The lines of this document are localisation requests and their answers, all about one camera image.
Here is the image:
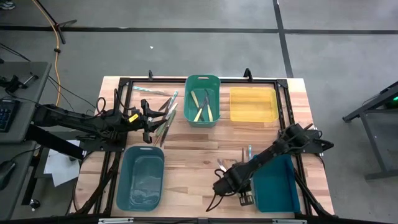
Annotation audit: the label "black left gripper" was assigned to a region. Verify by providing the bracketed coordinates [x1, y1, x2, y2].
[123, 99, 169, 144]

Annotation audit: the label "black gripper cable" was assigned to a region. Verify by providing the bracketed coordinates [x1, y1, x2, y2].
[206, 186, 225, 213]

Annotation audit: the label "black tripod stand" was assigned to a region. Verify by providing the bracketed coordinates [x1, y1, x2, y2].
[32, 0, 78, 45]

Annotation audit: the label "black computer mouse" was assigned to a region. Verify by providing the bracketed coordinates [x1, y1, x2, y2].
[0, 160, 16, 191]

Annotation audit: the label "grey desk top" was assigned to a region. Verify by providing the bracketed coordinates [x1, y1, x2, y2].
[0, 141, 38, 220]
[0, 61, 52, 144]

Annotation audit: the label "grey side table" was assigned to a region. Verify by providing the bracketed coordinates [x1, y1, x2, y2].
[341, 80, 398, 181]

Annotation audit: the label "large teal plastic bin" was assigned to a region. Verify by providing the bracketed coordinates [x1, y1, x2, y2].
[116, 145, 165, 212]

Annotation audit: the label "teal patterned handle cutlery piece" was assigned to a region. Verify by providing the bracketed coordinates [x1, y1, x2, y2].
[132, 86, 172, 96]
[167, 90, 180, 110]

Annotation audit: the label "black aluminium rig frame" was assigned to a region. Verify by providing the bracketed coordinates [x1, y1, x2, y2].
[70, 76, 335, 218]

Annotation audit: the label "cream handled cutlery piece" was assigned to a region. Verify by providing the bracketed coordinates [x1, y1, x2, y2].
[193, 90, 210, 123]
[204, 89, 215, 123]
[190, 90, 205, 121]

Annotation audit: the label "white paper sheets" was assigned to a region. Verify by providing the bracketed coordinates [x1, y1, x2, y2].
[43, 139, 82, 187]

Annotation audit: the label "black computer keyboard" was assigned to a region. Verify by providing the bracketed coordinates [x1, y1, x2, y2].
[0, 99, 20, 134]

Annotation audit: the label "yellow translucent plastic tray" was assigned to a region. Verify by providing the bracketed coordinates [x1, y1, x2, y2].
[229, 86, 280, 123]

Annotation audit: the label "green plastic bin with slot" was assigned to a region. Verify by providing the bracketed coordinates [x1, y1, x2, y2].
[183, 73, 221, 128]

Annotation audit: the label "blue rectangular plastic bin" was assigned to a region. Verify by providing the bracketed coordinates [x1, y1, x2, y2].
[251, 154, 302, 214]

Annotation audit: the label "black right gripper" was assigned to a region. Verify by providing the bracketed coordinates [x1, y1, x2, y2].
[213, 169, 254, 207]

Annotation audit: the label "black support beam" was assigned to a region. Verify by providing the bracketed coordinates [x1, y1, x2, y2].
[24, 124, 85, 161]

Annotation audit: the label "black tool on desk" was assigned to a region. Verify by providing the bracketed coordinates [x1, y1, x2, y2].
[0, 72, 40, 94]

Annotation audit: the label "silver metal bracket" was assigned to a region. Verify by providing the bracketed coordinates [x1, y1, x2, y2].
[98, 217, 134, 224]
[272, 218, 308, 224]

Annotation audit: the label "orange extension cable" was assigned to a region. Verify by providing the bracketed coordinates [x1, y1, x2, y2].
[30, 0, 62, 107]

